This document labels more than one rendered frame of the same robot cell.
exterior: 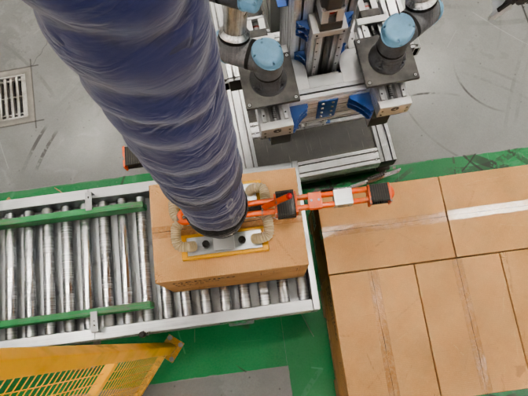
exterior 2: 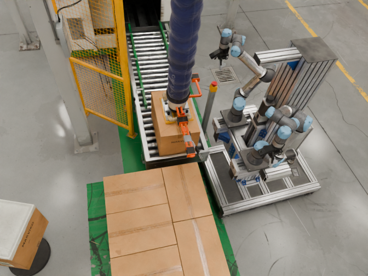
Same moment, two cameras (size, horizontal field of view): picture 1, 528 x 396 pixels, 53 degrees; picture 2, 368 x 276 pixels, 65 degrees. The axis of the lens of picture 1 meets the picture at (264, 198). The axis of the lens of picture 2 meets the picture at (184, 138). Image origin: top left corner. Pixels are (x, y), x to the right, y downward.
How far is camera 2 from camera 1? 174 cm
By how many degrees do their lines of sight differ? 33
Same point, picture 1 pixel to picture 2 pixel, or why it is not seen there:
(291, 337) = not seen: hidden behind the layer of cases
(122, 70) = not seen: outside the picture
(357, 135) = (233, 195)
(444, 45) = (298, 250)
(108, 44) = not seen: outside the picture
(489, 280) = (162, 238)
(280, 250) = (166, 127)
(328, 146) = (224, 182)
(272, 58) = (237, 103)
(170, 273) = (154, 95)
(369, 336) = (134, 184)
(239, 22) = (246, 87)
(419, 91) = (267, 236)
